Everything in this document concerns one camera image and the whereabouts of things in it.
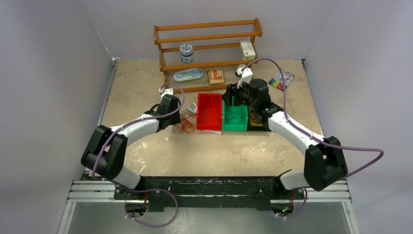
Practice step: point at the white red marker pen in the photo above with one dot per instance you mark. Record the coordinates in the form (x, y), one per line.
(213, 131)

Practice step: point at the wooden three-tier shelf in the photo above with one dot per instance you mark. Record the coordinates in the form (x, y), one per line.
(215, 44)

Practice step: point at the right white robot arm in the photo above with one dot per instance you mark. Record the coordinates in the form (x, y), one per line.
(324, 161)

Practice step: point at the green plastic bin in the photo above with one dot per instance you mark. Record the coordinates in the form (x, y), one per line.
(234, 118)

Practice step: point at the orange spiral notebook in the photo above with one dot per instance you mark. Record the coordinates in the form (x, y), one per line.
(215, 76)

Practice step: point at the black plastic bin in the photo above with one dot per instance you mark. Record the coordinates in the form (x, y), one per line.
(258, 127)

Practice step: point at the red plastic bin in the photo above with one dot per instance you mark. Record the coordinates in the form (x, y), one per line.
(209, 112)

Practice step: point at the blue correction tape package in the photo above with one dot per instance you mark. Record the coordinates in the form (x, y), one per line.
(188, 74)

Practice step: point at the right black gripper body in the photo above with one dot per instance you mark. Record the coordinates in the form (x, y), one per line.
(241, 95)

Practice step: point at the white blue staple remover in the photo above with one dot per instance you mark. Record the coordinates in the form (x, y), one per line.
(192, 108)

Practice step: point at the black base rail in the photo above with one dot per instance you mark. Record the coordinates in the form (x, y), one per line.
(263, 193)

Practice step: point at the blue white jar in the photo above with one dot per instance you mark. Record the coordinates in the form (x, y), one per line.
(186, 53)

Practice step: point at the coloured marker set pack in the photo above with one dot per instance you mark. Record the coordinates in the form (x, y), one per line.
(281, 80)

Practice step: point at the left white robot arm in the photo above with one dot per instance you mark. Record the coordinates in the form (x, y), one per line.
(105, 152)

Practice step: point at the white red box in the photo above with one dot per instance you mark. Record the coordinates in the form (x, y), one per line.
(247, 50)

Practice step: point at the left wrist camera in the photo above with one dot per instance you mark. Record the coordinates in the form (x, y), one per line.
(166, 91)

